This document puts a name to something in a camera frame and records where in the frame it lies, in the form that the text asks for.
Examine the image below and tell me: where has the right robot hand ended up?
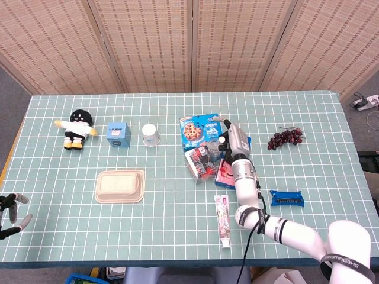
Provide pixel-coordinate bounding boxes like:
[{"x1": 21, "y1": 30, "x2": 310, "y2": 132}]
[{"x1": 208, "y1": 115, "x2": 252, "y2": 163}]

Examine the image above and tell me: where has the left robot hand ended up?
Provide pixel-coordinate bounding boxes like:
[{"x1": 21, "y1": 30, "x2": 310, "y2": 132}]
[{"x1": 0, "y1": 192, "x2": 34, "y2": 241}]

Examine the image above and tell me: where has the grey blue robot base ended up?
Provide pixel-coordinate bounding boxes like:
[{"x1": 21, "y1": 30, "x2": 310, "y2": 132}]
[{"x1": 123, "y1": 266, "x2": 252, "y2": 284}]

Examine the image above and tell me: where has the clear box with red items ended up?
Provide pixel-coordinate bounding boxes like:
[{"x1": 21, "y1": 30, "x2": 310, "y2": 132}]
[{"x1": 185, "y1": 146, "x2": 220, "y2": 184}]

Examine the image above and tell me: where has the floral toothpaste tube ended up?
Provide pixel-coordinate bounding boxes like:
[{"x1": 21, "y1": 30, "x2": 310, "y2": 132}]
[{"x1": 213, "y1": 194, "x2": 232, "y2": 249}]

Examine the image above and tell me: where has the pink blue Oreo box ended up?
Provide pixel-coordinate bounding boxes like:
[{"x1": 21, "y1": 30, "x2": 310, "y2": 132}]
[{"x1": 213, "y1": 131, "x2": 252, "y2": 192}]

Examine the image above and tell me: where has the blue cookie bag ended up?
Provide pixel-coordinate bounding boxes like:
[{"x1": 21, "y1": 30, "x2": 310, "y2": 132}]
[{"x1": 179, "y1": 113, "x2": 222, "y2": 150}]

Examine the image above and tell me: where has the dark red grape bunch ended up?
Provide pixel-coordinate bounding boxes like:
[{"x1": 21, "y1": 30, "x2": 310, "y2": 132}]
[{"x1": 267, "y1": 126, "x2": 306, "y2": 151}]

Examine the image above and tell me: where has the blue snack wrapper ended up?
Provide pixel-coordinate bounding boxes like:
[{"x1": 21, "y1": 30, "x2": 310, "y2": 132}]
[{"x1": 269, "y1": 189, "x2": 306, "y2": 208}]

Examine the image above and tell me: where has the white paper cup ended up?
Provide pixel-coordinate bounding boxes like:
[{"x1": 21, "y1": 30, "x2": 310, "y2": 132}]
[{"x1": 141, "y1": 123, "x2": 161, "y2": 147}]

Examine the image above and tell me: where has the blue plastic crate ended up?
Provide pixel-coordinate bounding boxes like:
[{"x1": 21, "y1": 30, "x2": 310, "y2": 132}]
[{"x1": 64, "y1": 272, "x2": 102, "y2": 284}]

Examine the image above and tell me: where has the black penguin plush toy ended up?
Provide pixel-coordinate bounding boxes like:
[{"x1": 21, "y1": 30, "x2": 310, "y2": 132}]
[{"x1": 54, "y1": 109, "x2": 99, "y2": 151}]

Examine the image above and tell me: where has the green grid tablecloth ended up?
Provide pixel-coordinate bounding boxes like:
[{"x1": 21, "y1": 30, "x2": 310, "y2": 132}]
[{"x1": 0, "y1": 90, "x2": 379, "y2": 270}]

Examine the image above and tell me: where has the beige pulp food container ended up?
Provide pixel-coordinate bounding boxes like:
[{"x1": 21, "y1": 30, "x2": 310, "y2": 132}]
[{"x1": 94, "y1": 169, "x2": 146, "y2": 204}]

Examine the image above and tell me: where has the blue speaker box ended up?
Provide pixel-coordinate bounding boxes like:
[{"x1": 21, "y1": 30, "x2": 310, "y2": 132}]
[{"x1": 105, "y1": 121, "x2": 131, "y2": 148}]

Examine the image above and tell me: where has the white device under table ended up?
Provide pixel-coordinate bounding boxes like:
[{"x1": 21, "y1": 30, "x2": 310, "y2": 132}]
[{"x1": 105, "y1": 267, "x2": 127, "y2": 280}]

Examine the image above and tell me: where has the bamboo folding screen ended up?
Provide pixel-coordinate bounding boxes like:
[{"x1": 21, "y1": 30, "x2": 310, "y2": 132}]
[{"x1": 0, "y1": 0, "x2": 379, "y2": 100}]

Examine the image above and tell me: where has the black floor object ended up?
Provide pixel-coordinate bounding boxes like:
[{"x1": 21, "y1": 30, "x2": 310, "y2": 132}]
[{"x1": 357, "y1": 150, "x2": 379, "y2": 173}]

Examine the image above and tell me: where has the white power strip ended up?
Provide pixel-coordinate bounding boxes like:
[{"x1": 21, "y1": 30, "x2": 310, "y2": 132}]
[{"x1": 352, "y1": 93, "x2": 379, "y2": 112}]

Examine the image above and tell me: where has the brown cardboard box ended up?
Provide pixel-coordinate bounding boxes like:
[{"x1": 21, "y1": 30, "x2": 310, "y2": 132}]
[{"x1": 253, "y1": 266, "x2": 326, "y2": 284}]

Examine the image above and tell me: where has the white floor cable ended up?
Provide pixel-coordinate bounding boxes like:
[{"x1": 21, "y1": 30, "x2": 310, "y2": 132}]
[{"x1": 366, "y1": 111, "x2": 379, "y2": 131}]

